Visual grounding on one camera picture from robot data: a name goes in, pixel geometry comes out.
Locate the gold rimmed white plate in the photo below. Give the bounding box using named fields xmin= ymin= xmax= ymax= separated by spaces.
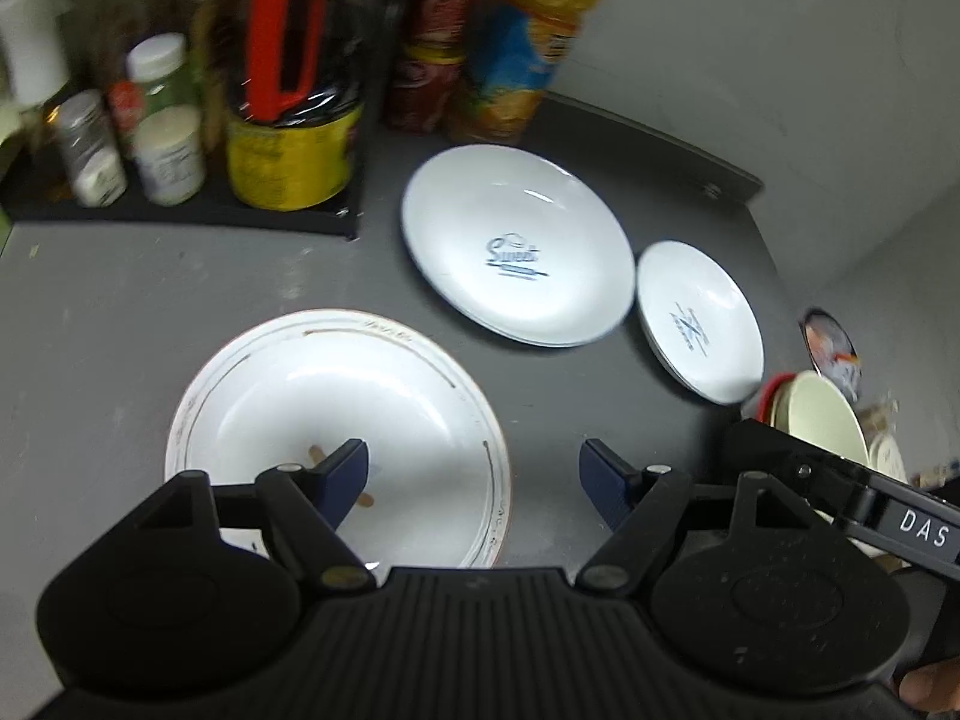
xmin=164 ymin=309 xmax=511 ymax=577

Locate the large white bowl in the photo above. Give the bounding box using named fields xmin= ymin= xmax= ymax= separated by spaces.
xmin=770 ymin=371 xmax=869 ymax=466

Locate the small white plate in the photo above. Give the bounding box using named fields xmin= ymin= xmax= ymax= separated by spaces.
xmin=636 ymin=241 xmax=765 ymax=405

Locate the large white sweet plate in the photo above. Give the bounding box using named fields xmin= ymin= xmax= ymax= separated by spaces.
xmin=400 ymin=145 xmax=635 ymax=348

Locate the person right hand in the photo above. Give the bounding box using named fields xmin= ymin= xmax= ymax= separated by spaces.
xmin=898 ymin=658 xmax=960 ymax=713

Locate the white bowl yellow outside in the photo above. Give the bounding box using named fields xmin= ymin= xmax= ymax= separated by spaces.
xmin=869 ymin=433 xmax=908 ymax=483

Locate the red bowl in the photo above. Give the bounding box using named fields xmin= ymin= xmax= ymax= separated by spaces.
xmin=755 ymin=372 xmax=796 ymax=424

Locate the white lid spice jar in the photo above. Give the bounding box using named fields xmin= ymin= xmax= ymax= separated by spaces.
xmin=133 ymin=104 xmax=205 ymax=206

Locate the clear salt shaker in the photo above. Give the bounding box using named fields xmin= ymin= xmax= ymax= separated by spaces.
xmin=53 ymin=89 xmax=127 ymax=208

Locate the green spice bottle white cap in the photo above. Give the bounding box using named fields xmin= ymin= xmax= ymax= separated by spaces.
xmin=125 ymin=32 xmax=197 ymax=115

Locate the red snack can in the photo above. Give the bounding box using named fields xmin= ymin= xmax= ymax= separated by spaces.
xmin=384 ymin=0 xmax=475 ymax=133

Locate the orange juice bottle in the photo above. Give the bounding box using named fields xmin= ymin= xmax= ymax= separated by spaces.
xmin=444 ymin=0 xmax=597 ymax=145

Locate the white top oil bottle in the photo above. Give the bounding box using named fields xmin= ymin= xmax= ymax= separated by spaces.
xmin=2 ymin=0 xmax=71 ymax=153

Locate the soy sauce jug red handle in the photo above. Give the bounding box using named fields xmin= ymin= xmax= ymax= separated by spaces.
xmin=226 ymin=0 xmax=366 ymax=213

